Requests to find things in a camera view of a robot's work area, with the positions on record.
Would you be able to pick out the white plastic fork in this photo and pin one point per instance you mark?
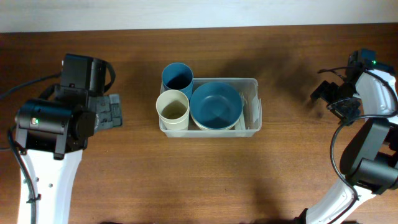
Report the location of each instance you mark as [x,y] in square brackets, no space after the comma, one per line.
[243,100]

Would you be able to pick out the blue cup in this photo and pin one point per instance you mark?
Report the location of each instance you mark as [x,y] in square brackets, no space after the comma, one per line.
[178,76]

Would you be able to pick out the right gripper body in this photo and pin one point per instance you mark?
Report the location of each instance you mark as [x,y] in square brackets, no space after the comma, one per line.
[341,98]

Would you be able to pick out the white plastic spoon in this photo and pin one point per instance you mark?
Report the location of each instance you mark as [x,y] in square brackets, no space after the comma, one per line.
[240,125]

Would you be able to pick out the clear plastic container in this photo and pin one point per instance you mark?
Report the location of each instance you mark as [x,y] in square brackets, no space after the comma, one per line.
[252,112]

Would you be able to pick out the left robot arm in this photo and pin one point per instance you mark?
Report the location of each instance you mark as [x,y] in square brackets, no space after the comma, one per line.
[52,131]

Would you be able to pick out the blue bowl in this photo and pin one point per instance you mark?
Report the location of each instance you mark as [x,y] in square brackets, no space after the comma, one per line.
[216,105]

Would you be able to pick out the cream cup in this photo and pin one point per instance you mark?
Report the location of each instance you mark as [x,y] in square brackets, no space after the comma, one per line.
[176,124]
[172,106]

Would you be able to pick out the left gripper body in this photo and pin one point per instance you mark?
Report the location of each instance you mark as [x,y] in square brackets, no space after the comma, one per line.
[112,112]

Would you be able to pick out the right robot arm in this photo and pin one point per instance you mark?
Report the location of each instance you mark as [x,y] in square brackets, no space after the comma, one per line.
[368,164]

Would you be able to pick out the cream bowl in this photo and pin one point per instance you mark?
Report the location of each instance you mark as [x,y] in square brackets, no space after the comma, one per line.
[202,127]

